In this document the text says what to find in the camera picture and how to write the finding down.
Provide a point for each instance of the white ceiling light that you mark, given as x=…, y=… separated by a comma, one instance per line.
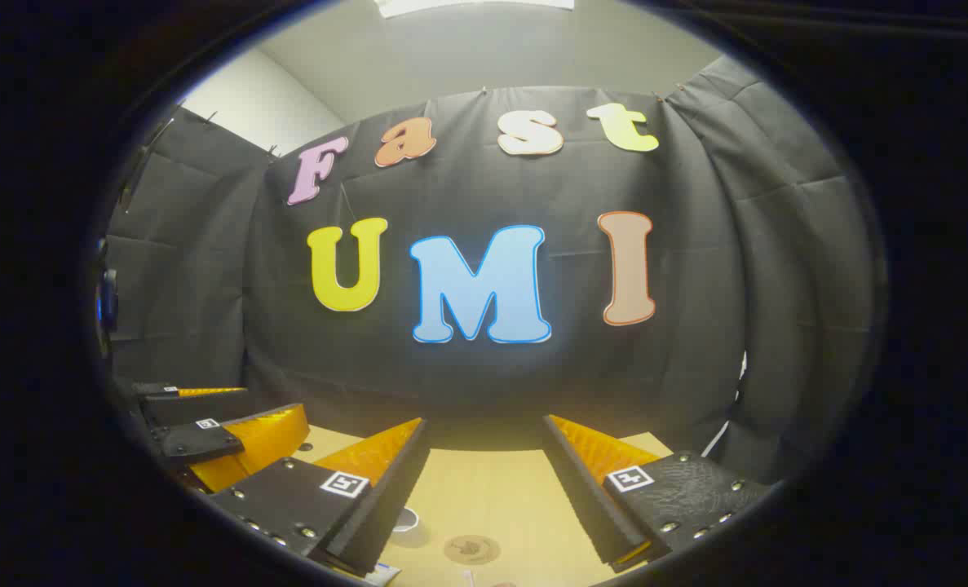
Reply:
x=475, y=6

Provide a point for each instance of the white toothpaste tube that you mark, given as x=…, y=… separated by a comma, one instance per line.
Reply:
x=382, y=574

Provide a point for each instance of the wooden desktop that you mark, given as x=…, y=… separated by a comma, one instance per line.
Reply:
x=492, y=497

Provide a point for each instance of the round cork coaster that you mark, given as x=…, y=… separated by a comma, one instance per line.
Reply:
x=471, y=549

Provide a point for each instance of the white cup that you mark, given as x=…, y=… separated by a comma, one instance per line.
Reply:
x=408, y=522

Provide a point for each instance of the dark device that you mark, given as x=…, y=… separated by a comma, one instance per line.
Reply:
x=108, y=302

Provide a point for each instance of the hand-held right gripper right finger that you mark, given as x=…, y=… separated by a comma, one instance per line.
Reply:
x=581, y=489

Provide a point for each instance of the black backdrop cloth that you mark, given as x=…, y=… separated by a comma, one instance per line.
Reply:
x=484, y=187

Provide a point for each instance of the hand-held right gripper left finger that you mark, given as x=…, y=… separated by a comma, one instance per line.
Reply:
x=386, y=497

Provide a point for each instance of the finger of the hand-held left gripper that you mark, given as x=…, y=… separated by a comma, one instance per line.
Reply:
x=190, y=405
x=202, y=442

